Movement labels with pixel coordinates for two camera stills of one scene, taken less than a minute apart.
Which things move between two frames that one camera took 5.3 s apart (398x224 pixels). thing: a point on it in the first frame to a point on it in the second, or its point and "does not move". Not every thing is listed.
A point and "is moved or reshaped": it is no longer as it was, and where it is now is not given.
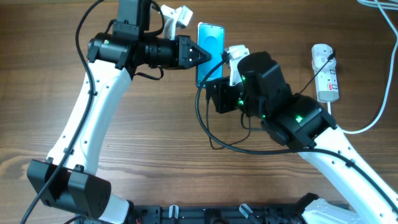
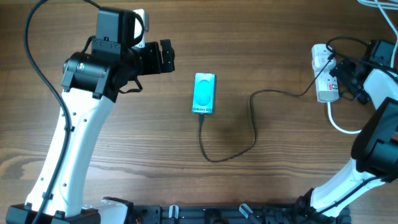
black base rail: [148, 213] does not move
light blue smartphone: [211, 37] is moved or reshaped
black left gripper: [182, 45] to [155, 66]
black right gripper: [221, 99] to [343, 68]
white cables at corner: [388, 4] does not move
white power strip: [326, 79] does not move
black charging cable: [333, 58] to [202, 154]
